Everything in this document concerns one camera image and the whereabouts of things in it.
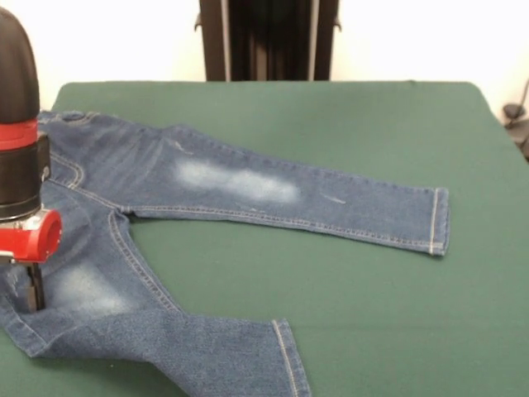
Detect dark green table cloth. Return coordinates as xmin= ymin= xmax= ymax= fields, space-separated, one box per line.
xmin=0 ymin=80 xmax=529 ymax=397

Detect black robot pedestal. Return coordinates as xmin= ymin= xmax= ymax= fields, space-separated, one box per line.
xmin=193 ymin=0 xmax=344 ymax=82

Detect blue denim jeans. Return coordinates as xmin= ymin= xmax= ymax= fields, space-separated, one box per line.
xmin=0 ymin=109 xmax=450 ymax=397

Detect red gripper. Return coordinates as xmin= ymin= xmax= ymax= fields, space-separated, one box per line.
xmin=0 ymin=208 xmax=64 ymax=312

